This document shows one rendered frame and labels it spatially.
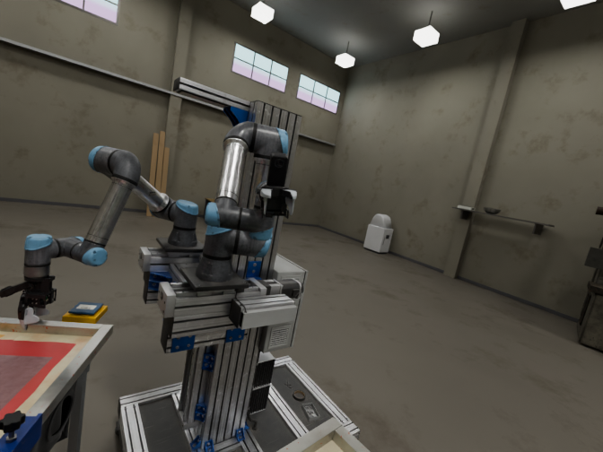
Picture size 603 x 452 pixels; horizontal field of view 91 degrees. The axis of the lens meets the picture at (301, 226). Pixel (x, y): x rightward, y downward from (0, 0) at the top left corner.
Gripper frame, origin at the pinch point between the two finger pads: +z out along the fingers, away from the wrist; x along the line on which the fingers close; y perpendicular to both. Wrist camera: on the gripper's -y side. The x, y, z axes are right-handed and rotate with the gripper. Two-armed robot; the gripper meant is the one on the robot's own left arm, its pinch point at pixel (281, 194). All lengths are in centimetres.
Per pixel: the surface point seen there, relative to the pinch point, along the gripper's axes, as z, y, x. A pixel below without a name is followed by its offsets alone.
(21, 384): -27, 63, 72
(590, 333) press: -258, 220, -545
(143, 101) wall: -841, -166, 260
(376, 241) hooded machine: -759, 192, -416
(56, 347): -46, 63, 73
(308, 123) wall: -1065, -188, -245
